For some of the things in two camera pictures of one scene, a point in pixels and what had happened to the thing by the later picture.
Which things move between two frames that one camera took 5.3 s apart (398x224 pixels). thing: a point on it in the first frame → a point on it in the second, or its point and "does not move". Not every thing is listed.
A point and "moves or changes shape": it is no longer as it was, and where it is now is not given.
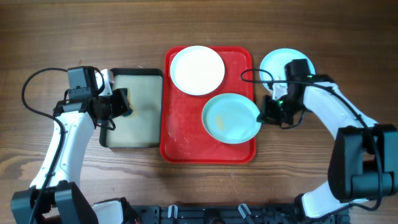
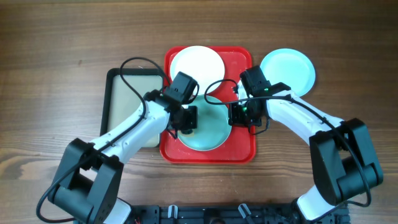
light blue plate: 231,118 moves or changes shape
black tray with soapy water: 142,128 does not move
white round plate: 197,70 does not move
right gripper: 269,111 → 237,115
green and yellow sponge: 133,114 → 191,134
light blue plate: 275,62 does not move
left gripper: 121,102 → 191,118
